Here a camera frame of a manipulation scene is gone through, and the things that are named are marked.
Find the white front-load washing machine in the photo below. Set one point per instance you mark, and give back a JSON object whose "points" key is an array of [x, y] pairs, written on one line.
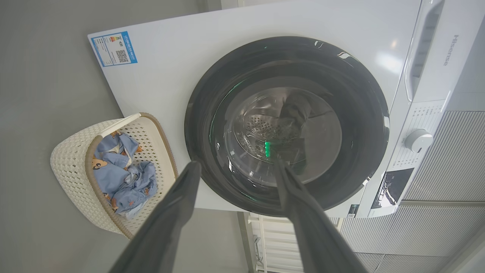
{"points": [[170, 68]]}

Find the white round control knob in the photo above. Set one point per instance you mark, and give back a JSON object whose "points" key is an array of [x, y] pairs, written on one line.
{"points": [[418, 141]]}

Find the white slatted railing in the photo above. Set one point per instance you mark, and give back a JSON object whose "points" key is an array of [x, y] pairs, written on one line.
{"points": [[278, 242]]}

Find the blue energy label sticker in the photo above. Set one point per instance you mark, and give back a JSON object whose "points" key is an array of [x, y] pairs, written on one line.
{"points": [[113, 49]]}

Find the white detergent drawer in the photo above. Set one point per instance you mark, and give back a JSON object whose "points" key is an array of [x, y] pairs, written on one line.
{"points": [[454, 76]]}

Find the small dark label sticker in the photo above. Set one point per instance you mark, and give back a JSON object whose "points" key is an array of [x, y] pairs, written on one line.
{"points": [[353, 211]]}

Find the steel perforated washer drum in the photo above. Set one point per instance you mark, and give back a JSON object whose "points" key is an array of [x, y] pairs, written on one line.
{"points": [[261, 127]]}

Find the black round glass washer door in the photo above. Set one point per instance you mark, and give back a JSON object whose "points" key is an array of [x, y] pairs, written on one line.
{"points": [[341, 76]]}

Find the cream perforated laundry basket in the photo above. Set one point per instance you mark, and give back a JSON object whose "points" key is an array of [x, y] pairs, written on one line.
{"points": [[72, 159]]}

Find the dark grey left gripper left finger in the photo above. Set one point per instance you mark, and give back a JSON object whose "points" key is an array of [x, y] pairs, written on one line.
{"points": [[163, 227]]}

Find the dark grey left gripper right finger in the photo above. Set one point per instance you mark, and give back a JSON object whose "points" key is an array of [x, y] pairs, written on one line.
{"points": [[314, 235]]}

